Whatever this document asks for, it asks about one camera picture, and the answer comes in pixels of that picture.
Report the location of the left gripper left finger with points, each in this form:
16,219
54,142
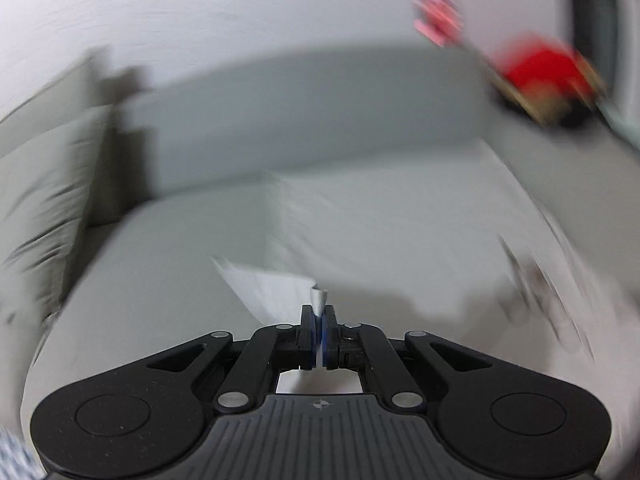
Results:
307,338

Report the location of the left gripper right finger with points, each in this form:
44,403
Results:
330,338

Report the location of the white t-shirt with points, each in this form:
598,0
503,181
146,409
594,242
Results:
449,244

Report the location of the grey sofa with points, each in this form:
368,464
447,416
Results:
194,159

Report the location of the grey throw pillow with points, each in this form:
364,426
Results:
78,88
46,194

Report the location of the patterned blue white rug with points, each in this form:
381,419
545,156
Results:
16,463

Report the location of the tan folded garment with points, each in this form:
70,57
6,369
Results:
544,101

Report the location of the black folded garment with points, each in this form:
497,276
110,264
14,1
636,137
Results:
571,115

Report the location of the red folded garment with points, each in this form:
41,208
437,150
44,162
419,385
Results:
532,61

